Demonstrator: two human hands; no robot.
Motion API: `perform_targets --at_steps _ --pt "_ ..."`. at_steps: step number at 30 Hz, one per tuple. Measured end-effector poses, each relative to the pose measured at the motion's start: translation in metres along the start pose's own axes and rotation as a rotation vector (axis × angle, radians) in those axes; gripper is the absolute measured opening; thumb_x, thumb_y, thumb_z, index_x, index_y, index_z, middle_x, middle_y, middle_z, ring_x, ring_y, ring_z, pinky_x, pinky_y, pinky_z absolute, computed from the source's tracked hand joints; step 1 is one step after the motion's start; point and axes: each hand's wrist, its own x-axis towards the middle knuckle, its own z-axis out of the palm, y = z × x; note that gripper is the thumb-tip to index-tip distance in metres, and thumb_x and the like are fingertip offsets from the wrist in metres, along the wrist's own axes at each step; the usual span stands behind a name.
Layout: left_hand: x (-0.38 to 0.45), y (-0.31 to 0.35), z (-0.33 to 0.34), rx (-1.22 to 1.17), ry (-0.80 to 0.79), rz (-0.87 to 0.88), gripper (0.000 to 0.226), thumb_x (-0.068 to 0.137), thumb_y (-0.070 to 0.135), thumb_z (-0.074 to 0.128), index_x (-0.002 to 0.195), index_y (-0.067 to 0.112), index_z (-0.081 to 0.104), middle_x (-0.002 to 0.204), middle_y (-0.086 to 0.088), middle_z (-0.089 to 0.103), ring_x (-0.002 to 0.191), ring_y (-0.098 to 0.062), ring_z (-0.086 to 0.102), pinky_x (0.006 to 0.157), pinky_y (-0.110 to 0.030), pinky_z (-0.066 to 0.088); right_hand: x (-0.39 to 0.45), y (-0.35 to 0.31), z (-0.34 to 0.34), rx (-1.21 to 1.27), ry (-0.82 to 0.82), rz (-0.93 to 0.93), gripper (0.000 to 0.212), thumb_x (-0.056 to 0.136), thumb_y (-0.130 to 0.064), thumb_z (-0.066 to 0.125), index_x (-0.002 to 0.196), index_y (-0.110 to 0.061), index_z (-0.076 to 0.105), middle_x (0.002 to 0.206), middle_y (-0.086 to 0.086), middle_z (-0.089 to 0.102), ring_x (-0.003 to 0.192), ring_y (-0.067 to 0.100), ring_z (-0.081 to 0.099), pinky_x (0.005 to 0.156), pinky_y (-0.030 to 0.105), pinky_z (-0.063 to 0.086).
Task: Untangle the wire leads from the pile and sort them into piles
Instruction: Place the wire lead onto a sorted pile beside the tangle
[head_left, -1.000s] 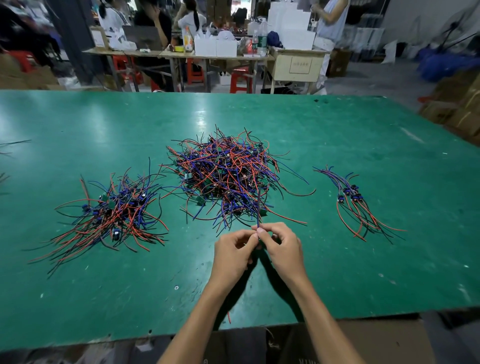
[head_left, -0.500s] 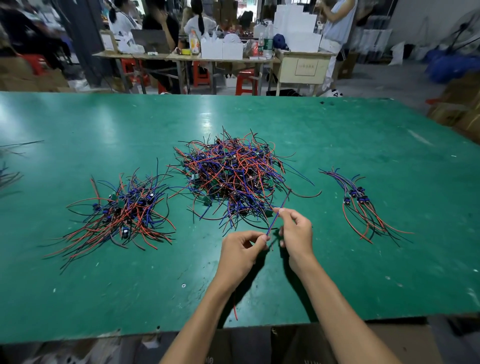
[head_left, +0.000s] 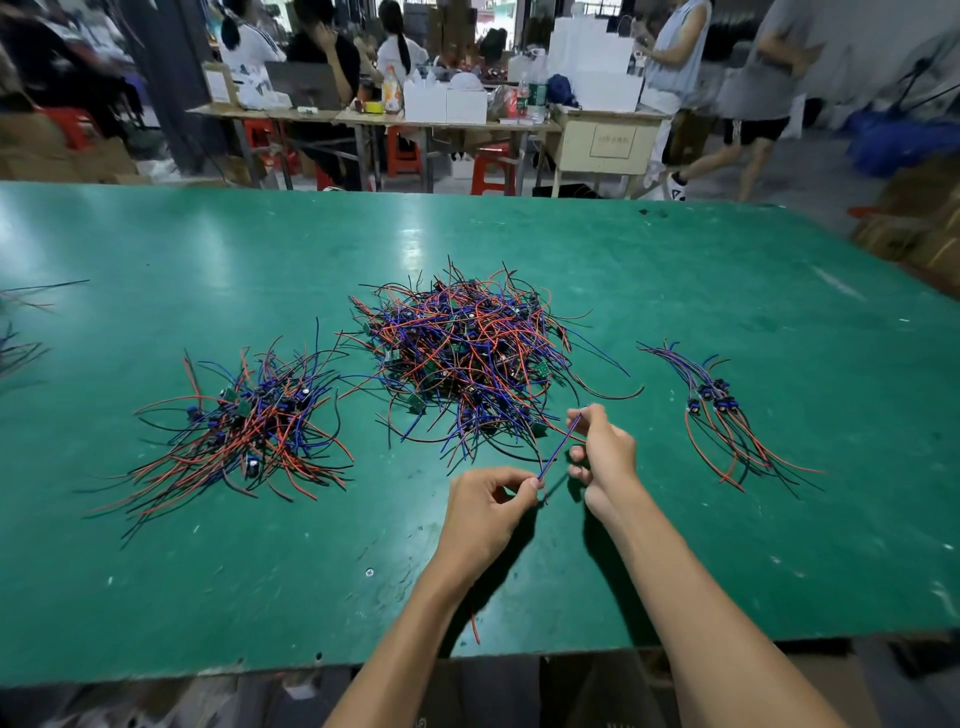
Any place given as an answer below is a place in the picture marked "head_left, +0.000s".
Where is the long wooden work table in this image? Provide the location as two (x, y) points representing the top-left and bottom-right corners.
(187, 102), (669, 194)

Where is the row of cardboard boxes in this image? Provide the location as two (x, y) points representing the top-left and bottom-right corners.
(0, 112), (144, 185)

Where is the person's left hand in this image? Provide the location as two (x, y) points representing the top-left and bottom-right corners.
(420, 466), (542, 602)

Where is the pile of wires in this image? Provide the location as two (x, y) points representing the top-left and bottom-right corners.
(348, 259), (644, 470)

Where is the grey laptop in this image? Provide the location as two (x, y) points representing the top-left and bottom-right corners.
(265, 60), (342, 110)

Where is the person's right hand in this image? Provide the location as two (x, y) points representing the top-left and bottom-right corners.
(565, 403), (644, 527)

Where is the cream cabinet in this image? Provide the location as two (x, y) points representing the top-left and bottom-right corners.
(547, 108), (666, 197)

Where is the row of white containers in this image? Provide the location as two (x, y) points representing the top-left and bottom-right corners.
(402, 75), (489, 126)

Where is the brown cardboard box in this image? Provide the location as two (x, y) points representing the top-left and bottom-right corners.
(664, 108), (714, 167)

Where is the red plastic stool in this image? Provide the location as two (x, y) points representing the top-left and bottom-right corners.
(244, 120), (294, 182)
(37, 105), (99, 152)
(385, 127), (425, 179)
(471, 142), (521, 197)

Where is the person's left forearm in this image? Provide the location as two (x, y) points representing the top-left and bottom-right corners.
(325, 577), (497, 728)

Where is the stack of white boxes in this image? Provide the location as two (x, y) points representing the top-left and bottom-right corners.
(547, 15), (644, 114)

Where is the person's right forearm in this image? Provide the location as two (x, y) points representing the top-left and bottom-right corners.
(597, 495), (849, 728)

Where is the heap of blue bags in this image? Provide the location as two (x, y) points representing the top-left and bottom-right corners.
(843, 105), (960, 179)

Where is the dark pillar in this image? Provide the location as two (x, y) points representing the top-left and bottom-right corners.
(112, 0), (234, 174)

